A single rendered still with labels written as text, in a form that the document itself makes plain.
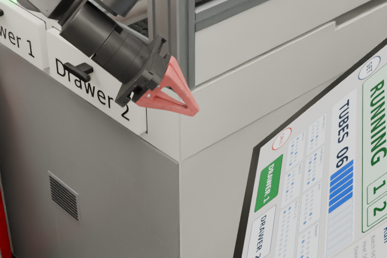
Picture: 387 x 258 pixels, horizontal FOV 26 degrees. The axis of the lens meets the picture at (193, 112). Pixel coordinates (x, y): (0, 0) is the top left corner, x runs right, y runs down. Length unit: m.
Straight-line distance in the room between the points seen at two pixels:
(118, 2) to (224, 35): 0.45
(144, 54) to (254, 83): 0.55
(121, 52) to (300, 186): 0.28
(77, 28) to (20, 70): 0.87
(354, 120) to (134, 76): 0.28
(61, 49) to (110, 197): 0.34
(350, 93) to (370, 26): 0.69
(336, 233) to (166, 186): 0.71
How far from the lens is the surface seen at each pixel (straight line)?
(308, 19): 1.64
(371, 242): 0.87
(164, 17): 1.39
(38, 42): 1.74
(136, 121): 1.54
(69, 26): 1.04
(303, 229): 0.99
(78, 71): 1.58
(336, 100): 1.16
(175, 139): 1.50
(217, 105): 1.53
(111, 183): 1.76
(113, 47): 1.05
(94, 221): 1.91
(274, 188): 1.12
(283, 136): 1.22
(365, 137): 1.02
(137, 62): 1.05
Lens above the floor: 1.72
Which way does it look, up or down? 34 degrees down
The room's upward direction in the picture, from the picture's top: straight up
